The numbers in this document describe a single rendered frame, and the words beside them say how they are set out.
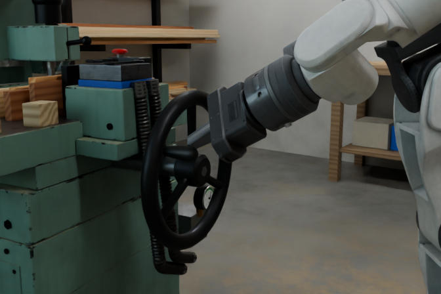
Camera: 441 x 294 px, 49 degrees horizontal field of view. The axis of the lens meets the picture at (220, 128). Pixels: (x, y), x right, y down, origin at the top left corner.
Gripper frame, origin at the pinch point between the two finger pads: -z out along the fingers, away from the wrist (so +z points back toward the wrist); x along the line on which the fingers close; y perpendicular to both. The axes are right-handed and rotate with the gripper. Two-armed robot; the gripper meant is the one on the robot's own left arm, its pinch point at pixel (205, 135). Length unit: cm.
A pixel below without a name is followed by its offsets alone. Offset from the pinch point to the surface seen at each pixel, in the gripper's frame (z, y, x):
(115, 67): -10.7, 9.4, 14.9
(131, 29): -163, -125, 233
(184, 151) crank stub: -3.4, 1.4, -2.1
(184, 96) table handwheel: -3.5, 0.4, 9.6
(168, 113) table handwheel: -4.6, 3.1, 5.2
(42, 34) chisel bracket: -26.6, 15.0, 30.4
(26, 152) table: -23.3, 16.3, 1.0
